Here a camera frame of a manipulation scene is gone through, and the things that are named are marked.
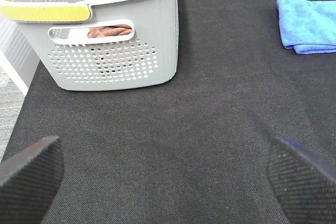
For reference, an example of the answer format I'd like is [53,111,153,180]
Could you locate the grey perforated laundry basket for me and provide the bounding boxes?
[10,0,179,91]

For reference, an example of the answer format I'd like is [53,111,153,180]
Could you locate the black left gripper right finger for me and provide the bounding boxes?
[267,136,335,223]

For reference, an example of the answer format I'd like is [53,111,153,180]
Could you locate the blue towel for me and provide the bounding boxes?
[277,0,335,55]

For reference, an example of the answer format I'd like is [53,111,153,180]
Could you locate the black table cloth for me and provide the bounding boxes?
[4,0,335,223]

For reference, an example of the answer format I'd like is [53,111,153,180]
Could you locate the pink towel in basket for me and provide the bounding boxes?
[87,24,133,38]

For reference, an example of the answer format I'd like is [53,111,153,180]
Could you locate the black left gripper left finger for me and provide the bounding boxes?
[1,136,64,223]

